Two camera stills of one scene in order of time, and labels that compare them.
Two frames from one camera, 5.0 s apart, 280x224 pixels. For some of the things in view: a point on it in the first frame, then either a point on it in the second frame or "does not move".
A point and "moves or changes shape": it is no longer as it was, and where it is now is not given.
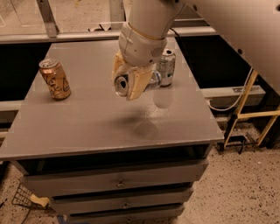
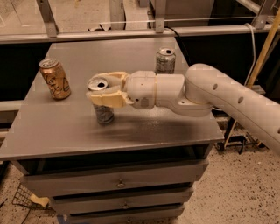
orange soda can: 57,83 does not move
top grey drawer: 114,178 does not move
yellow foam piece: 43,200 does not move
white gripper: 140,48 → 141,88
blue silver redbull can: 121,83 moves or changes shape
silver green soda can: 166,66 does not move
